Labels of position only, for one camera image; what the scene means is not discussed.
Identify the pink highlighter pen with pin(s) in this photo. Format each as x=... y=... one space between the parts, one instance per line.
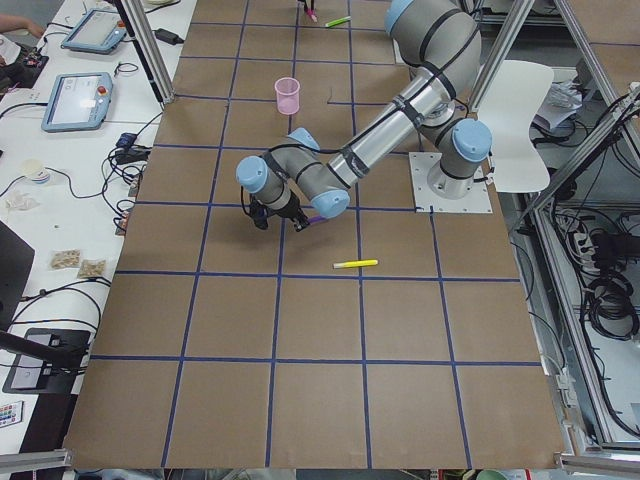
x=312 y=15

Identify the purple highlighter pen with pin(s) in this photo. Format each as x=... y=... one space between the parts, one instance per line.
x=316 y=220

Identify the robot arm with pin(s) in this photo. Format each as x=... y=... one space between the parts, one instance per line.
x=443 y=45

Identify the pink mesh cup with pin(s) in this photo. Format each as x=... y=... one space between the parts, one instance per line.
x=287 y=91

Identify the green highlighter pen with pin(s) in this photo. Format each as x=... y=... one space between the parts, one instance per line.
x=337 y=22

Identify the yellow highlighter pen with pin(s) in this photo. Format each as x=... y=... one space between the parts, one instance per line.
x=355 y=264

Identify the black power adapter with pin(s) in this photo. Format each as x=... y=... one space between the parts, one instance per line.
x=168 y=37

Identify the teach pendant tablet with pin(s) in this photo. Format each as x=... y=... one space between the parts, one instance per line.
x=99 y=32
x=78 y=102

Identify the white plastic chair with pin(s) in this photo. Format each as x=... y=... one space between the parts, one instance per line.
x=508 y=109

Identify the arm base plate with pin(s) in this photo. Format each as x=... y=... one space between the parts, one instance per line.
x=435 y=192

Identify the aluminium frame post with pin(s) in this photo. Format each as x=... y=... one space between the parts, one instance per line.
x=144 y=42

